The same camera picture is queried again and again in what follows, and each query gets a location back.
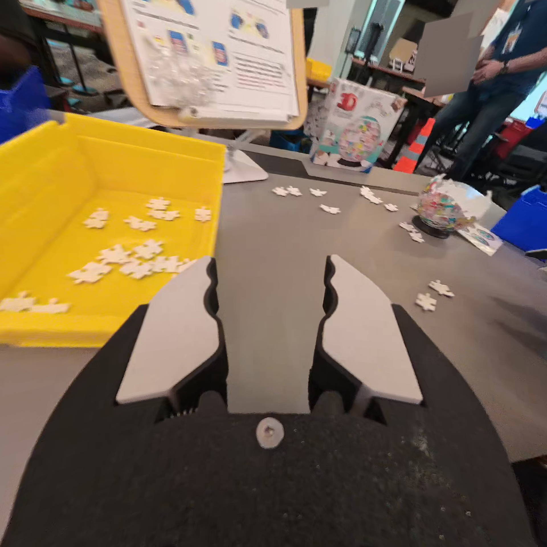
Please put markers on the colourful puzzle box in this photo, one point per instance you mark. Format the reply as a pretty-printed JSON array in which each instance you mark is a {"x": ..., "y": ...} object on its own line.
[{"x": 359, "y": 128}]

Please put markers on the puzzle instruction sheet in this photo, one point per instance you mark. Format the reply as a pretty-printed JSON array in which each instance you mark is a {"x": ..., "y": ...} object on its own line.
[{"x": 478, "y": 239}]

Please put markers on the orange traffic cone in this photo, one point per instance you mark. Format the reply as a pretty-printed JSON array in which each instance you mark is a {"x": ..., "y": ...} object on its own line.
[{"x": 412, "y": 149}]

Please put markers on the pile of white puzzle pieces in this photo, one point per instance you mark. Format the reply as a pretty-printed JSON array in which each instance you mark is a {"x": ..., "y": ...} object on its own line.
[{"x": 115, "y": 254}]

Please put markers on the blue plastic bin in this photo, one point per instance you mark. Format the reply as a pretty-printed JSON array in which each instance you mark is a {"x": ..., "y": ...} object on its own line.
[{"x": 521, "y": 218}]

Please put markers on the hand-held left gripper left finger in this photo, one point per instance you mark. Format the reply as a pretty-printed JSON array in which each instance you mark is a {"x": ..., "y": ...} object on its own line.
[{"x": 171, "y": 342}]

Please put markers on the clear plastic bag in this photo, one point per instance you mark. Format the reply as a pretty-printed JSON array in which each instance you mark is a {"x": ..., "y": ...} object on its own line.
[{"x": 179, "y": 81}]

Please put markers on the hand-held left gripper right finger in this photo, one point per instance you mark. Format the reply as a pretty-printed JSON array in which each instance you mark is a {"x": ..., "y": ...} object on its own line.
[{"x": 367, "y": 342}]

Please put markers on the wooden top table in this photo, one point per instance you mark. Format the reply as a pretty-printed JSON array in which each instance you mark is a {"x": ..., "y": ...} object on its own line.
[{"x": 376, "y": 68}]

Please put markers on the blue storage bin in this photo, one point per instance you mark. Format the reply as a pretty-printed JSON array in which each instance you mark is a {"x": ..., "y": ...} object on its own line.
[{"x": 21, "y": 107}]

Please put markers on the red plastic bin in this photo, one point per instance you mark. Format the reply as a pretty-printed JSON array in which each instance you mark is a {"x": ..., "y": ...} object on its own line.
[{"x": 513, "y": 136}]

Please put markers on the black ball stand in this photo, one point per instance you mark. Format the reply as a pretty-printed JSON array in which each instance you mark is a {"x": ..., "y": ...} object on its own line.
[{"x": 429, "y": 230}]

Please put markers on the wooden document board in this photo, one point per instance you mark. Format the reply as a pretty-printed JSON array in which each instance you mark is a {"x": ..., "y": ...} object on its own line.
[{"x": 113, "y": 51}]

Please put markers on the blue plastic crate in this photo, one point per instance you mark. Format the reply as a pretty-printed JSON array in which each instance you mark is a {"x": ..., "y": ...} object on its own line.
[{"x": 290, "y": 141}]

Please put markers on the colourful puzzle ball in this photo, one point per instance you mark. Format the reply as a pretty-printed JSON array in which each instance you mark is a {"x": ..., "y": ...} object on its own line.
[{"x": 440, "y": 209}]

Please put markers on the yellow plastic bin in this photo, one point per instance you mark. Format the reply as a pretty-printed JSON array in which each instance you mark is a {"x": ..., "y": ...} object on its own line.
[
  {"x": 318, "y": 70},
  {"x": 42, "y": 171}
]

